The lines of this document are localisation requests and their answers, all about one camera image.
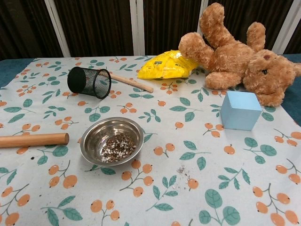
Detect thick wooden rolling pin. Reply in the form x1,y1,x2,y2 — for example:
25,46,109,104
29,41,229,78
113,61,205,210
0,133,70,148

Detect stainless steel bowl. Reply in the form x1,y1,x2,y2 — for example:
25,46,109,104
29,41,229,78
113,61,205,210
80,117,144,167

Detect floral print tablecloth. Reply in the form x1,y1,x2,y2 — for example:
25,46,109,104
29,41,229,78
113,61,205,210
0,56,301,226

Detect thin wooden dowel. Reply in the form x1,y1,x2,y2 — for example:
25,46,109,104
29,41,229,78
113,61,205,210
109,73,154,93

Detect yellow snack bag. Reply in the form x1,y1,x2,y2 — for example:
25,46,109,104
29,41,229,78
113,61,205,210
137,49,200,81

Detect black mesh pen cup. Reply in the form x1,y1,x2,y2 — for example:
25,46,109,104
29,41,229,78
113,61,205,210
67,66,112,100

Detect light blue cube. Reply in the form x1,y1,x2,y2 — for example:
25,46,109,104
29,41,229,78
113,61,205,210
220,91,262,131

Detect brown teddy bear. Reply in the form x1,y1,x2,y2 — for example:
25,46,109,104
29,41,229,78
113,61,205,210
178,2,301,107

